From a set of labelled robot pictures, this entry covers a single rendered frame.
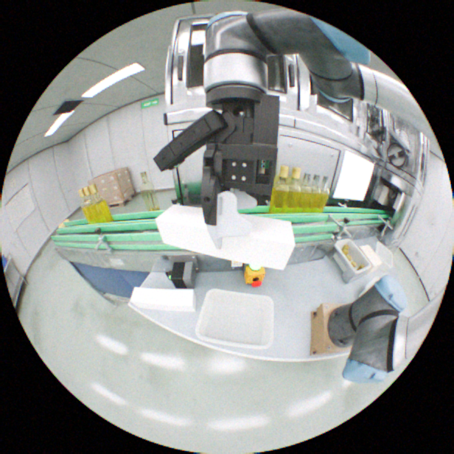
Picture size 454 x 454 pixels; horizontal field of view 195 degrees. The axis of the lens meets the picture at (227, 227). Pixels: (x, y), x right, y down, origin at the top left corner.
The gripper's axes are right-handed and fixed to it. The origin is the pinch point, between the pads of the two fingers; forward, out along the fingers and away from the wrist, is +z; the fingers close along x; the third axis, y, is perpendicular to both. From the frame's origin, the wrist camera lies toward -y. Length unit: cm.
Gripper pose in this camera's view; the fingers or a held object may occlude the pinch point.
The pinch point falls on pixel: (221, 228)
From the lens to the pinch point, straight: 23.3
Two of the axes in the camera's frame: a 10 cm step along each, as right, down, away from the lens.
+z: 0.0, 8.1, 5.9
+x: 2.8, -5.7, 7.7
